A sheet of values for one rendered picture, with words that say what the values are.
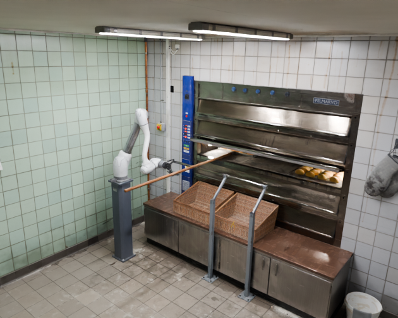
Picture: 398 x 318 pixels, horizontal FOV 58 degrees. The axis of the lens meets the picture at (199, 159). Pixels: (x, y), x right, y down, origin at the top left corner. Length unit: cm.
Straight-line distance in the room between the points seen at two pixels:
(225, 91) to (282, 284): 214
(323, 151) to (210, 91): 149
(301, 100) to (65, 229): 307
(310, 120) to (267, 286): 169
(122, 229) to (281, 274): 186
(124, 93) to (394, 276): 359
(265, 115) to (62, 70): 223
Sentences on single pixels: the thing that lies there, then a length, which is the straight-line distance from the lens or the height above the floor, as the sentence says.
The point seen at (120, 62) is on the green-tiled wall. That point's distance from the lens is 469.
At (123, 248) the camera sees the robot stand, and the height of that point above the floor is 17.
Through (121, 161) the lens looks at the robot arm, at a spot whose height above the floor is 123.
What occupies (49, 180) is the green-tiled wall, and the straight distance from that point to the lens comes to 434.
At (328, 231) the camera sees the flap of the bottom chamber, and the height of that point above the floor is 72.
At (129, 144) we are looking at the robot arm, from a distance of 422.
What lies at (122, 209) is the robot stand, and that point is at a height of 67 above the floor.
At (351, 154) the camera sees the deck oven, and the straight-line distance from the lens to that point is 360.
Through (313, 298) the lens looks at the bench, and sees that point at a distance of 365.
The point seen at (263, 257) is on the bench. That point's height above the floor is 49.
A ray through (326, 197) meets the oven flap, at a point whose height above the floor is 106.
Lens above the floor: 242
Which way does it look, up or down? 17 degrees down
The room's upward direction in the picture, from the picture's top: 1 degrees clockwise
